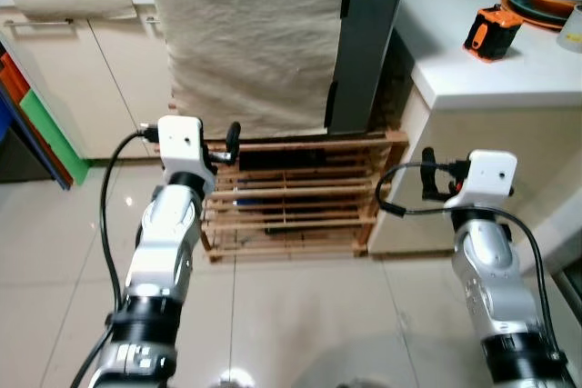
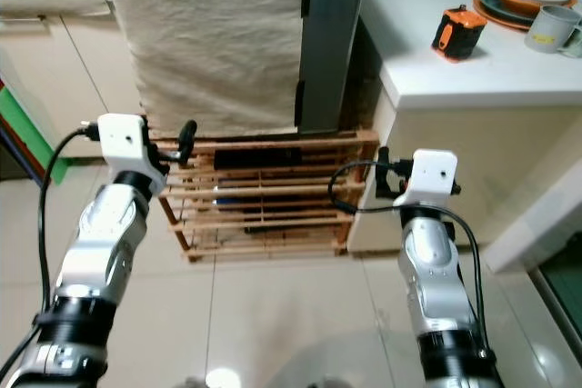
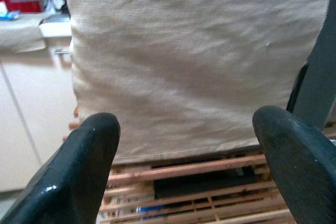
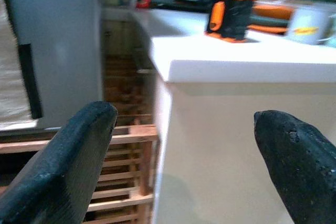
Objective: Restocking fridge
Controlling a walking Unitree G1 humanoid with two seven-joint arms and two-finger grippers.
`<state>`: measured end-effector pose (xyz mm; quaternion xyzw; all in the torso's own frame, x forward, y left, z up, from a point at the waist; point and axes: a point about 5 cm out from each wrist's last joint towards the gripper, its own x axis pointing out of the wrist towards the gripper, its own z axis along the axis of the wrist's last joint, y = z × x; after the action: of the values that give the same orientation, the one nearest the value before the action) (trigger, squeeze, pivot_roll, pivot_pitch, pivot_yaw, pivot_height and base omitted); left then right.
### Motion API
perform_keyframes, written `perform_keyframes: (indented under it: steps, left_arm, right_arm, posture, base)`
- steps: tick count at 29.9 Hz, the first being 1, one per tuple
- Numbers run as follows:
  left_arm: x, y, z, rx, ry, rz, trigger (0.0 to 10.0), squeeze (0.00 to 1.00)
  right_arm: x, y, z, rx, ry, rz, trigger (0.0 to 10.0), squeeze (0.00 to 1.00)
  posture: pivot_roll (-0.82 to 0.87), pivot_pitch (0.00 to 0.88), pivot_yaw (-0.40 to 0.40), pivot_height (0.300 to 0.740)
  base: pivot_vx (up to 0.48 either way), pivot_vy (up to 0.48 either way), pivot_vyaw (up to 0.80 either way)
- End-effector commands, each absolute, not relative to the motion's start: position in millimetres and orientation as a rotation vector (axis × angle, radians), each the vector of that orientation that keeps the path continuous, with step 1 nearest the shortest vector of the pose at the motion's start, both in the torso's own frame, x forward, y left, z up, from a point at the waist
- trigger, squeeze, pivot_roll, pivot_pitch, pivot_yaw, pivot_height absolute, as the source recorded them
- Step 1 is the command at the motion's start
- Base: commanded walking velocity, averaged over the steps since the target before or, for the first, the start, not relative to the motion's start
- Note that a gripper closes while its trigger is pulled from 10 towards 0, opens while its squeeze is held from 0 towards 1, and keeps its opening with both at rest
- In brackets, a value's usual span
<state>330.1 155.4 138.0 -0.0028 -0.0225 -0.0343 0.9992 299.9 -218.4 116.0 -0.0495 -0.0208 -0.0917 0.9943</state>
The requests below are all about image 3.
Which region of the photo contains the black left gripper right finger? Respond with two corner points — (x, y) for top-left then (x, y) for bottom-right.
(252, 105), (336, 224)

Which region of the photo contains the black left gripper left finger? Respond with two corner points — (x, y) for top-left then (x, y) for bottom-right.
(0, 112), (121, 224)

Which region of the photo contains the cream kitchen cabinet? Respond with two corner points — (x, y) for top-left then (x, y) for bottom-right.
(0, 36), (79, 193)

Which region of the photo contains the blue printed package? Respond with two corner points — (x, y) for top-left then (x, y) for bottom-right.
(135, 204), (169, 221)

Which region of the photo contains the wooden slatted rack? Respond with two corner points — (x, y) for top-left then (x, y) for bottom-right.
(62, 107), (336, 224)

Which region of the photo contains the beige counter towel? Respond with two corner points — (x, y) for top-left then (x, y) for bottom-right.
(0, 13), (51, 53)

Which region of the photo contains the beige woven cloth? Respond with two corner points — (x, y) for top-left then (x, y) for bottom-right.
(58, 0), (334, 164)

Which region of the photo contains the blue packet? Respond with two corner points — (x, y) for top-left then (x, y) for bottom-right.
(0, 9), (22, 22)

